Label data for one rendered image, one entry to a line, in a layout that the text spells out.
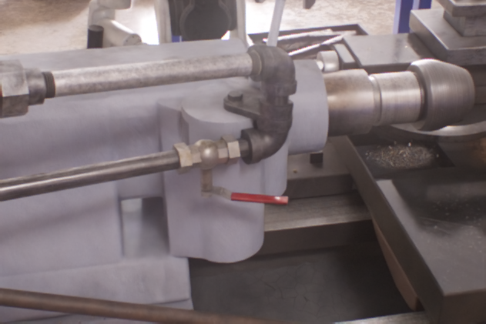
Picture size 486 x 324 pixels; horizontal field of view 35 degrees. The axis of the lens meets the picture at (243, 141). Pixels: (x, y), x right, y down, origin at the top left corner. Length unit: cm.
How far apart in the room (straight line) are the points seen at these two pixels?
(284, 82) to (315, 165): 50
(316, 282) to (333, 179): 16
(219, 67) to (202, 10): 82
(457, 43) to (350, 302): 42
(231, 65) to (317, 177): 52
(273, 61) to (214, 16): 81
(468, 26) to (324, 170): 31
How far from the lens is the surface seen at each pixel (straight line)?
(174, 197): 81
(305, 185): 118
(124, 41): 169
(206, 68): 67
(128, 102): 80
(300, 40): 316
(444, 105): 93
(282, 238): 114
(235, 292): 119
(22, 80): 61
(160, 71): 65
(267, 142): 73
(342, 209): 118
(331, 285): 122
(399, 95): 92
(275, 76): 71
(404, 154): 115
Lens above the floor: 151
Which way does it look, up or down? 30 degrees down
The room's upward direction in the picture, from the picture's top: straight up
